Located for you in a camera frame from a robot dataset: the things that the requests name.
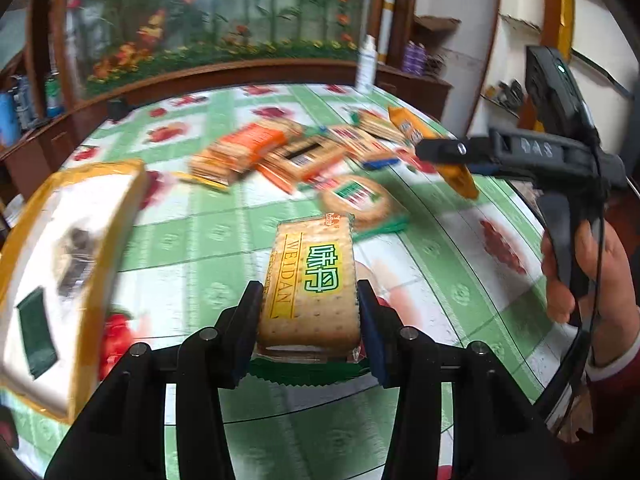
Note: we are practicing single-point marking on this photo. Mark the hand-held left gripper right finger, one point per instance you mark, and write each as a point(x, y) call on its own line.
point(374, 345)

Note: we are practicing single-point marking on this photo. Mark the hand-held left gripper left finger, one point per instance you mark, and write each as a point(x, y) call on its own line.
point(250, 332)

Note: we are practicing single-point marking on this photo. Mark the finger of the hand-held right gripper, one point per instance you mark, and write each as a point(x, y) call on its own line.
point(450, 150)

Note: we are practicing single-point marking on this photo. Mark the green label cracker packet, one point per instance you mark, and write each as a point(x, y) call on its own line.
point(310, 280)

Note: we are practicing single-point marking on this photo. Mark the orange barcode cracker packet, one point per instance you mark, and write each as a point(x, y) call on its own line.
point(305, 157)

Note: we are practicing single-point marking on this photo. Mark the yellow cardboard box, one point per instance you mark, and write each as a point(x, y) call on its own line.
point(55, 240)

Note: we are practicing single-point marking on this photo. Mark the person's right forearm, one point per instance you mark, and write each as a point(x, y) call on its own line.
point(617, 385)

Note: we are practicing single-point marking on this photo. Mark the person's right hand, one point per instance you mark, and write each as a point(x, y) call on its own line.
point(617, 290)

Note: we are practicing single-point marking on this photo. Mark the orange yellow snack packet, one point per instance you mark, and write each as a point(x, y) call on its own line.
point(407, 125)

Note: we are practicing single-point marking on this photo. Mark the red blue cracker packet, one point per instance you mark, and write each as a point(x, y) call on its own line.
point(360, 145)

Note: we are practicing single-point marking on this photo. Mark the round cracker green packet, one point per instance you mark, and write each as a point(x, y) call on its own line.
point(355, 200)

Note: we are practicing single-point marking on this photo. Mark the green fruit print tablecloth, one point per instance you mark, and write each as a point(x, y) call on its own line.
point(200, 230)

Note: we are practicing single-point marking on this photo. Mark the white spray bottle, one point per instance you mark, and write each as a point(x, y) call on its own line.
point(366, 65)

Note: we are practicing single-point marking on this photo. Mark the white yellow roll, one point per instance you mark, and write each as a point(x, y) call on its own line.
point(391, 10)

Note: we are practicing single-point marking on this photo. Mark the floral aquarium panel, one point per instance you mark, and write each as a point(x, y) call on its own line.
point(225, 10)

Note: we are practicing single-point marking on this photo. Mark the green can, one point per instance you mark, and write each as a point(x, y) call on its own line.
point(53, 95)

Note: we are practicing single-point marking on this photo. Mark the blue jug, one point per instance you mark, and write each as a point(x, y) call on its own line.
point(7, 117)

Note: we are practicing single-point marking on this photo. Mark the wall shelf with tools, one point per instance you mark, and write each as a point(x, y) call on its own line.
point(505, 95)

